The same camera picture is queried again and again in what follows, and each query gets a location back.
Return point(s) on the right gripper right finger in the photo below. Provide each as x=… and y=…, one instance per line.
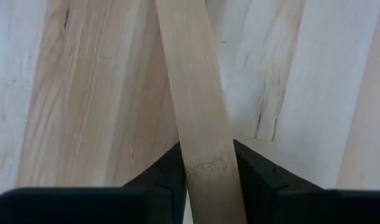
x=317, y=208

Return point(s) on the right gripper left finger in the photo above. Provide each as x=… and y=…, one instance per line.
x=84, y=207

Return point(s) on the bamboo fork spatula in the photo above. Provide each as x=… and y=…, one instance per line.
x=196, y=93

